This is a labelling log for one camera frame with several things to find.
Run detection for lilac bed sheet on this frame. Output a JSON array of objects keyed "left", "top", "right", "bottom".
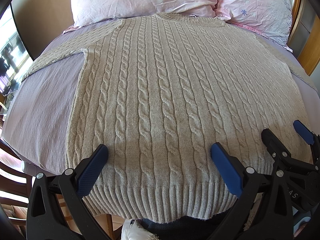
[{"left": 2, "top": 19, "right": 319, "bottom": 175}]

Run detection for pink flower print pillow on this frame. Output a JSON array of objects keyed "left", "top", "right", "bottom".
[{"left": 215, "top": 0, "right": 292, "bottom": 48}]

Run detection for window with brown frame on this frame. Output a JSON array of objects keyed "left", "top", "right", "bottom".
[{"left": 0, "top": 6, "right": 33, "bottom": 95}]

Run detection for wooden headboard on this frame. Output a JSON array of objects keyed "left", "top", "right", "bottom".
[{"left": 288, "top": 0, "right": 319, "bottom": 76}]

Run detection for wooden chair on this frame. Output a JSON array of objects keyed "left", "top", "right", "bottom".
[{"left": 1, "top": 140, "right": 122, "bottom": 239}]

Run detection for beige cable knit sweater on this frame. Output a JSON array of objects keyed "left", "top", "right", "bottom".
[{"left": 27, "top": 13, "right": 312, "bottom": 223}]

